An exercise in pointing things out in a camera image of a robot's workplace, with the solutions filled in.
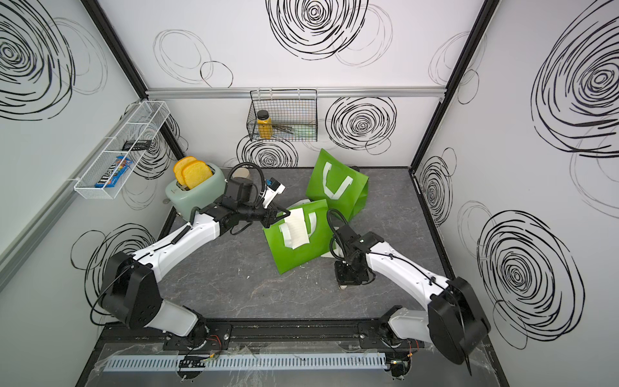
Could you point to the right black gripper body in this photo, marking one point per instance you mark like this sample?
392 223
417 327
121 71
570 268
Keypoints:
346 268

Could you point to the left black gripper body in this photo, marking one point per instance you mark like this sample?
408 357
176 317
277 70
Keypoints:
253 213

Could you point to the white paper receipt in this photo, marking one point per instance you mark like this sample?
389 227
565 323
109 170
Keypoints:
294 230

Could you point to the green bag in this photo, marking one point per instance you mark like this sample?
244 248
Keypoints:
344 188
320 236

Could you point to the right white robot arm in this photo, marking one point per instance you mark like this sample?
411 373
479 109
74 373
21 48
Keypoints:
451 318

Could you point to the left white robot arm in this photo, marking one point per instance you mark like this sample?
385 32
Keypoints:
131 291

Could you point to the jar with beige lid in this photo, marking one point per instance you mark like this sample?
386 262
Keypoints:
242 173

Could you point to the front yellow toast slice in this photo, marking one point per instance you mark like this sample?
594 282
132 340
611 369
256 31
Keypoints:
195 173

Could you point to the yellow toast slice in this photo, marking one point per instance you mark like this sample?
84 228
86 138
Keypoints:
195 173
179 166

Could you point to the mint green toaster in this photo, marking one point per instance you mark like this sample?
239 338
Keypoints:
201 196

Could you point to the rear yellow toast slice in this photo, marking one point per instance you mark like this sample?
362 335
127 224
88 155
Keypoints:
179 166

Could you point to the yellow juice bottle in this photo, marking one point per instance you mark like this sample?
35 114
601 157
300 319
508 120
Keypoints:
264 125

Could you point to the green packet in basket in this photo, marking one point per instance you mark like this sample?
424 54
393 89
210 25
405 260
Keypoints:
305 132

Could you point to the black small box on shelf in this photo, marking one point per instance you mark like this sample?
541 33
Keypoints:
136 145

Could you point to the black wire wall basket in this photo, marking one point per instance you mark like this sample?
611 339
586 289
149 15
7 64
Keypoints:
286 107

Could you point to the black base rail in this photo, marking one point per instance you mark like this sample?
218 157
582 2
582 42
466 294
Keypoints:
309 334

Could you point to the white wire wall shelf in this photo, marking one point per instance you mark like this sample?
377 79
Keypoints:
142 121

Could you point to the white slotted cable duct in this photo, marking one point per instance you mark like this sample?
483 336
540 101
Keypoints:
246 362

